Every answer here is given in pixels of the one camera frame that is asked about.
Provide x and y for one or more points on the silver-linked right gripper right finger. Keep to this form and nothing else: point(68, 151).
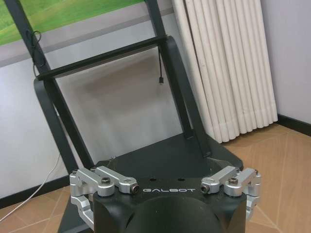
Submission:
point(239, 183)

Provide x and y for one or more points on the black screen stand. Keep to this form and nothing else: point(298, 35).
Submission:
point(170, 155)

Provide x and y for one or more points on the black baseboard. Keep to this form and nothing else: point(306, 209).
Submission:
point(295, 122)

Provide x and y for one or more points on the screen with green picture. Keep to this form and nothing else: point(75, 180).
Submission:
point(60, 17)

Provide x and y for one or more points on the white pleated curtain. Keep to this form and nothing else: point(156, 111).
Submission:
point(228, 72)

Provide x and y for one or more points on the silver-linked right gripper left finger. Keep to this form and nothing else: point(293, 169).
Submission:
point(107, 180)

